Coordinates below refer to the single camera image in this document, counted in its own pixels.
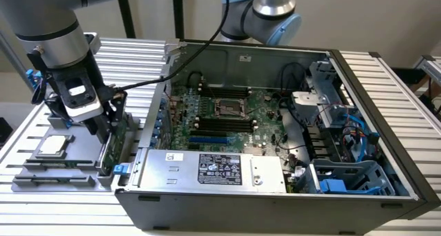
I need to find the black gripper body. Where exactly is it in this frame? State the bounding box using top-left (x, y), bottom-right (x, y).
top-left (82, 48), bottom-right (117, 123)

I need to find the green gpu card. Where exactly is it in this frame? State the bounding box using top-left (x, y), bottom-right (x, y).
top-left (97, 112), bottom-right (130, 176)

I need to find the black expansion slot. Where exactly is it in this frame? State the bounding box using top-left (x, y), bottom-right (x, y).
top-left (190, 131), bottom-right (229, 138)

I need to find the blue expansion slot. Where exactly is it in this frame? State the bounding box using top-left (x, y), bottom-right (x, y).
top-left (187, 136), bottom-right (231, 146)

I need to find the grey parts rack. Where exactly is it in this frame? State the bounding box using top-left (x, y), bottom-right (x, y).
top-left (10, 112), bottom-right (142, 193)

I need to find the grey plastic holder block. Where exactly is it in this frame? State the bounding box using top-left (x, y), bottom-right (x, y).
top-left (83, 33), bottom-right (102, 54)

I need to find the silver CPU chip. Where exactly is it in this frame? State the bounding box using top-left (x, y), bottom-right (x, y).
top-left (36, 136), bottom-right (71, 157)

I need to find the blue case latch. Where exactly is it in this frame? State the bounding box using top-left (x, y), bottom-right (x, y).
top-left (111, 163), bottom-right (129, 176)

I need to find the black stand pole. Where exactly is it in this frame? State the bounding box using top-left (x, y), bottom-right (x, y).
top-left (171, 0), bottom-right (186, 39)
top-left (117, 0), bottom-right (135, 39)

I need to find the silver power supply unit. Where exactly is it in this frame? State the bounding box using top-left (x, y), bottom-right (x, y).
top-left (135, 149), bottom-right (289, 194)

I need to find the black box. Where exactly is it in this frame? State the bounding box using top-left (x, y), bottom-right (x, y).
top-left (0, 116), bottom-right (14, 144)

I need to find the CPU socket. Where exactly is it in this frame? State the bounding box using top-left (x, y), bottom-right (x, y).
top-left (211, 97), bottom-right (247, 119)

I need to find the black power supply label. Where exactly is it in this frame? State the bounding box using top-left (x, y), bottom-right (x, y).
top-left (195, 153), bottom-right (245, 186)

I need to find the silver chipset heatsink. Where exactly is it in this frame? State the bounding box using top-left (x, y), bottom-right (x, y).
top-left (245, 146), bottom-right (266, 157)

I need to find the green motherboard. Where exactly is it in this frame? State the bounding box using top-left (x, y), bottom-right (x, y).
top-left (167, 85), bottom-right (301, 165)

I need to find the black open PC case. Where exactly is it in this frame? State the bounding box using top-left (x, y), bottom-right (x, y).
top-left (111, 38), bottom-right (441, 232)

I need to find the silver metal disk bay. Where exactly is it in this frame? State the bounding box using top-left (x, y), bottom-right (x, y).
top-left (290, 60), bottom-right (355, 129)

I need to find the blue drive caddy tab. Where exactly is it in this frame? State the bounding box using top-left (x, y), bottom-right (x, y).
top-left (318, 179), bottom-right (347, 194)

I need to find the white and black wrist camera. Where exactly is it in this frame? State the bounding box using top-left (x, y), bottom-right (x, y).
top-left (53, 71), bottom-right (105, 123)

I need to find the blue disk wire connector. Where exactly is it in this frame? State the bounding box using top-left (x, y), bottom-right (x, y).
top-left (25, 69), bottom-right (43, 86)

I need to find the thin dark disk wire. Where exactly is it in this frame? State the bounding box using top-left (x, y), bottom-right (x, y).
top-left (29, 77), bottom-right (49, 105)

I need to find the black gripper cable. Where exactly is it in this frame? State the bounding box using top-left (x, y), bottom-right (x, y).
top-left (111, 0), bottom-right (230, 92)

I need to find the black internal power wire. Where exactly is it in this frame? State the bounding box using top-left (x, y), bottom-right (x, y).
top-left (277, 62), bottom-right (307, 110)

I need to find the blue SATA wire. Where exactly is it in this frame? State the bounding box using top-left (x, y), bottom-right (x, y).
top-left (339, 111), bottom-right (379, 165)

